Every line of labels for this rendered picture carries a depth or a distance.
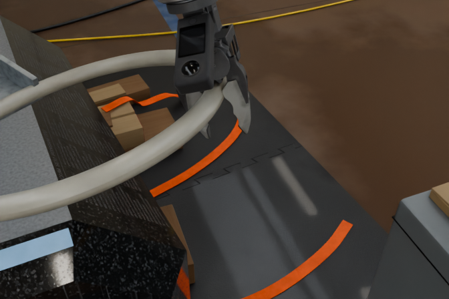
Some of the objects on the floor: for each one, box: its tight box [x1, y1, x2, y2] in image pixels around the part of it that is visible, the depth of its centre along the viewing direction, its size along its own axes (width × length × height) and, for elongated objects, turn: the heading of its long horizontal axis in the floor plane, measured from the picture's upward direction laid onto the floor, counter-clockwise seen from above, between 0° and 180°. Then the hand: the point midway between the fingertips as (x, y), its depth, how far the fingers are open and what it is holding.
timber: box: [160, 204, 195, 284], centre depth 187 cm, size 30×12×12 cm, turn 20°
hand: (224, 131), depth 73 cm, fingers closed on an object, 5 cm apart
